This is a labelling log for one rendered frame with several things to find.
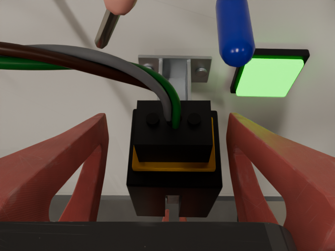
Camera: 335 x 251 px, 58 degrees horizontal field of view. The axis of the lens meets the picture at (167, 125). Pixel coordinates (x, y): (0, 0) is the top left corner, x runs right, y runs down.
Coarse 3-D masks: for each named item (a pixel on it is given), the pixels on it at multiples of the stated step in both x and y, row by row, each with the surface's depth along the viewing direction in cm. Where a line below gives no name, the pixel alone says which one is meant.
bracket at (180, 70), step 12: (144, 60) 19; (156, 60) 19; (168, 60) 19; (180, 60) 19; (192, 60) 19; (204, 60) 19; (168, 72) 20; (180, 72) 20; (192, 72) 20; (204, 72) 19; (180, 84) 20; (180, 96) 20
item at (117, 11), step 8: (104, 0) 4; (112, 0) 4; (120, 0) 4; (128, 0) 4; (136, 0) 4; (112, 8) 4; (120, 8) 4; (128, 8) 4; (104, 16) 5; (112, 16) 4; (104, 24) 5; (112, 24) 5; (104, 32) 5; (112, 32) 5; (96, 40) 5; (104, 40) 5
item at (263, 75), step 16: (256, 48) 18; (256, 64) 18; (272, 64) 18; (288, 64) 18; (304, 64) 19; (240, 80) 20; (256, 80) 19; (272, 80) 19; (288, 80) 19; (272, 96) 21
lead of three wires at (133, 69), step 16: (0, 48) 7; (16, 48) 7; (32, 48) 7; (48, 48) 7; (64, 48) 7; (80, 48) 8; (0, 64) 7; (16, 64) 7; (32, 64) 7; (48, 64) 7; (64, 64) 7; (80, 64) 8; (96, 64) 8; (112, 64) 8; (128, 64) 8; (128, 80) 9; (144, 80) 9; (160, 80) 9; (160, 96) 10; (176, 96) 10; (176, 112) 11
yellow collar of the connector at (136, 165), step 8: (136, 160) 13; (136, 168) 13; (144, 168) 13; (152, 168) 13; (160, 168) 13; (168, 168) 13; (176, 168) 13; (184, 168) 13; (192, 168) 13; (200, 168) 13; (208, 168) 13
